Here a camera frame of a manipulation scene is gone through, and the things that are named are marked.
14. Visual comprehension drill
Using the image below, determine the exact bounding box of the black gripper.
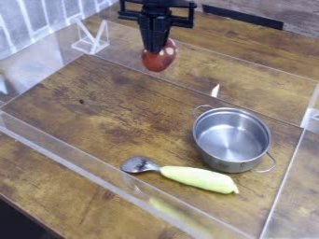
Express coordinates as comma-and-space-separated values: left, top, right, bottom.
119, 0, 198, 53

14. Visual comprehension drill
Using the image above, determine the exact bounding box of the silver metal pot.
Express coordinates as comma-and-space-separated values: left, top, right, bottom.
192, 105, 276, 174

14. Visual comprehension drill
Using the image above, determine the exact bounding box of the black bar on table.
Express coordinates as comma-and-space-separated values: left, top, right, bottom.
202, 4, 284, 30

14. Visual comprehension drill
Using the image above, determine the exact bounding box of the clear acrylic triangle bracket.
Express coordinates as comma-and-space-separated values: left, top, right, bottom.
71, 21, 110, 55

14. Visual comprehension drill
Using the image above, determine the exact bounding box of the spoon with yellow handle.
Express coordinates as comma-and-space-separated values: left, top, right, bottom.
122, 156, 239, 194

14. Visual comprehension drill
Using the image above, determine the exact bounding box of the clear acrylic enclosure wall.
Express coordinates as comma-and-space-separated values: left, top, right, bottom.
0, 9, 319, 239

